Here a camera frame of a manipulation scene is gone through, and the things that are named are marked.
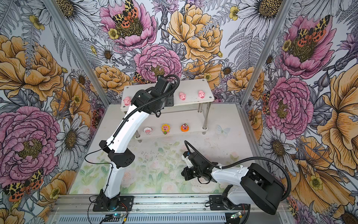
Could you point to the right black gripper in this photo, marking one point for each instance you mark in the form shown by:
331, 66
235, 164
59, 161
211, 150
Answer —
187, 176

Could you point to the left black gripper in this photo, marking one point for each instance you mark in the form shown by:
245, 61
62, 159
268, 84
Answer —
170, 101

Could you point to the small pink pig toy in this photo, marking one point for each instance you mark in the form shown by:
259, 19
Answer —
182, 96
127, 101
201, 94

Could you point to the pink toy with yellow flower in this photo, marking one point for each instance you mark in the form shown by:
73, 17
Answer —
165, 129

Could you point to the pink white hooded toy figure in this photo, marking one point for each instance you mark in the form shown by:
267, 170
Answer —
148, 130

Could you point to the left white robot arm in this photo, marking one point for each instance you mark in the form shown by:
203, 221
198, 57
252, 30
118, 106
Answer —
117, 150

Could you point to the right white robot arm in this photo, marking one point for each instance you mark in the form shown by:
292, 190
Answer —
245, 185

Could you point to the white two-tier shelf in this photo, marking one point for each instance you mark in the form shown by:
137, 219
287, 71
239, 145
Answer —
193, 111

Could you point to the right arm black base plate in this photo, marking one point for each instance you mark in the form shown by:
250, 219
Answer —
219, 203

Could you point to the aluminium front rail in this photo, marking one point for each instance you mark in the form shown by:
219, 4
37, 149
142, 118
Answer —
142, 203

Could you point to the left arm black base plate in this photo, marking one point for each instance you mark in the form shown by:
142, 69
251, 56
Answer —
118, 203

